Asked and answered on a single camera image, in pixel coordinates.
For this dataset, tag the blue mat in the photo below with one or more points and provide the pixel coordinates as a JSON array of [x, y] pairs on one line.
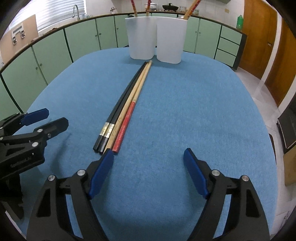
[[185, 104]]

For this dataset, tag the metal kitchen faucet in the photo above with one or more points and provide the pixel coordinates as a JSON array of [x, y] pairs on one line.
[[75, 10]]

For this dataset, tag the white clamp device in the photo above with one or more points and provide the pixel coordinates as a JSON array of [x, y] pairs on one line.
[[18, 33]]

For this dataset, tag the bundle of chopsticks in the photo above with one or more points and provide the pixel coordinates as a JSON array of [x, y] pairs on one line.
[[98, 143]]

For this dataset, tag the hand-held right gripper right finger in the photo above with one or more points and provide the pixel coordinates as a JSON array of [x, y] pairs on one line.
[[196, 171]]

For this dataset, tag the black chopstick silver band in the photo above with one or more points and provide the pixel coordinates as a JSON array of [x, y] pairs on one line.
[[103, 146]]

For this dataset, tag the red patterned wooden chopstick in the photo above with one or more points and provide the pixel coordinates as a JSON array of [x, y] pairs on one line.
[[148, 6], [192, 8], [133, 5]]

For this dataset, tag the white divided utensil holder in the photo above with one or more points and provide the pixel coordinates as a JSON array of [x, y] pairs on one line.
[[168, 41]]

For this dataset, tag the green lower kitchen cabinets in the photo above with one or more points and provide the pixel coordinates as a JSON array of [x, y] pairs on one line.
[[53, 46]]

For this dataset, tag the green bottle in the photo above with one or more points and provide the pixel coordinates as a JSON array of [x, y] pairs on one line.
[[239, 22]]

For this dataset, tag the plain wooden chopstick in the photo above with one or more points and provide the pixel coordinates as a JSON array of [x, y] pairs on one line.
[[113, 134]]

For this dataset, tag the black glass-front cabinet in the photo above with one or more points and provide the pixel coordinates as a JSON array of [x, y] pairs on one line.
[[289, 129]]

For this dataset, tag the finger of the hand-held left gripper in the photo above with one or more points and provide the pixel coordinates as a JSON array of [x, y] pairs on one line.
[[56, 126], [37, 115]]

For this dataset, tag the plain wooden door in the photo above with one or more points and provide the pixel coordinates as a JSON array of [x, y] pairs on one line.
[[282, 69]]

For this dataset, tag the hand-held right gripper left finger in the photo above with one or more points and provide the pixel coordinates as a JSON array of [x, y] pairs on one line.
[[101, 171]]

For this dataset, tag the white window blinds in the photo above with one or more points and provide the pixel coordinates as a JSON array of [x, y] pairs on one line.
[[60, 14]]

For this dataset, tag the cardboard box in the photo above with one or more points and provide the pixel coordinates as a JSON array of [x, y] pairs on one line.
[[290, 169]]

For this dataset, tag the black wok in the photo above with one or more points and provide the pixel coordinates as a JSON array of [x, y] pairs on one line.
[[170, 7]]

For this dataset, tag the glass jar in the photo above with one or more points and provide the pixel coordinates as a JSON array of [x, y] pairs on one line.
[[182, 8]]

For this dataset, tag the white cooking pot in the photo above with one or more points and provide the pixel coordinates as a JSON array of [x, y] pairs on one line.
[[153, 6]]

